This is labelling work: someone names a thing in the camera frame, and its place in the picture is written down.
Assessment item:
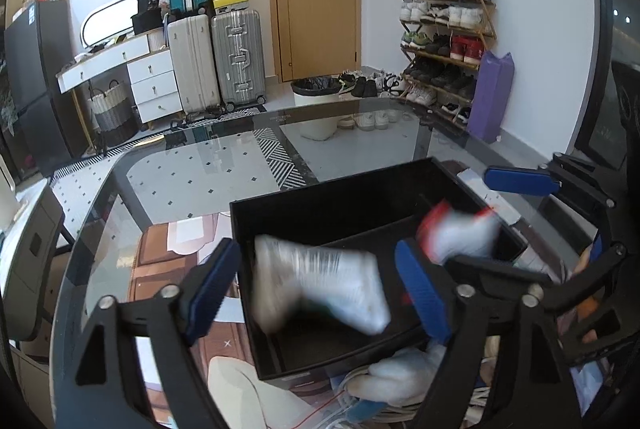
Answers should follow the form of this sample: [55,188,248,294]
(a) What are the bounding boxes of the purple yoga mat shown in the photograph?
[467,50,516,144]

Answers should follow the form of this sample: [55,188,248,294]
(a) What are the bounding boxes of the rows of racked shoes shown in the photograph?
[395,0,493,124]

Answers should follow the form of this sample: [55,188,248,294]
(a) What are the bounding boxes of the white dresser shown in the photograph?
[56,31,182,126]

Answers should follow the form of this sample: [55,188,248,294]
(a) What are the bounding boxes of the black bag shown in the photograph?
[131,0,169,36]

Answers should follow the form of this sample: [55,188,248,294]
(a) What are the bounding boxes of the white sock with red trim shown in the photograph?
[416,201,503,267]

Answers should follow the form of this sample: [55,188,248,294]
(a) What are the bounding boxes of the black and white patterned rug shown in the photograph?
[50,101,321,190]

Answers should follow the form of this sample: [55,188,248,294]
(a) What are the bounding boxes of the silver suitcase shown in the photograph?
[210,9,267,112]

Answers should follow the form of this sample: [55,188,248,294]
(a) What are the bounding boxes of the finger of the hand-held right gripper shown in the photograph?
[483,152,617,211]
[542,229,631,362]

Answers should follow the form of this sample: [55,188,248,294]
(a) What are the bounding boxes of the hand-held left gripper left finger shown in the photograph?
[55,238,243,429]

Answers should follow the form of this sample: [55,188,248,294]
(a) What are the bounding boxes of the wooden shoe rack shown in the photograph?
[395,0,499,130]

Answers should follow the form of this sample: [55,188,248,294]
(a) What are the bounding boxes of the black fridge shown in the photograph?
[4,0,88,177]

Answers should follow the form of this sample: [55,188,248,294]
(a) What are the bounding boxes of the group of loose sneakers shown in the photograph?
[337,69,416,132]

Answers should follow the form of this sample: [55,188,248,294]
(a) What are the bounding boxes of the oval mirror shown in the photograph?
[81,0,141,48]

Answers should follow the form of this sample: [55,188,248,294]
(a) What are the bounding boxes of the grey chair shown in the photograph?
[0,181,66,345]

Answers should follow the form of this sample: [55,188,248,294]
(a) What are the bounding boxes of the printed cartoon desk mat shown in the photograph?
[125,159,621,429]

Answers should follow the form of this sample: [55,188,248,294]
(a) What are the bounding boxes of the white suitcase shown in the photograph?
[166,14,221,114]

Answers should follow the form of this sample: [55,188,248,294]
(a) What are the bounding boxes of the black cardboard box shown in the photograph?
[229,158,526,382]

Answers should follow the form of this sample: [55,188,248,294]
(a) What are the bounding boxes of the white and blue plush toy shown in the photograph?
[347,341,451,422]

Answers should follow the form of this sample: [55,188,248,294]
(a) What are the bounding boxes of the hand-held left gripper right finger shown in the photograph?
[394,239,601,429]

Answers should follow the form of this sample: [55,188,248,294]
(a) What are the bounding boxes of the woven laundry basket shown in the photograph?
[87,80,134,148]

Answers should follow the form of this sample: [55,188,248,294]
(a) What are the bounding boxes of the white trash bin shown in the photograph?
[291,77,343,141]

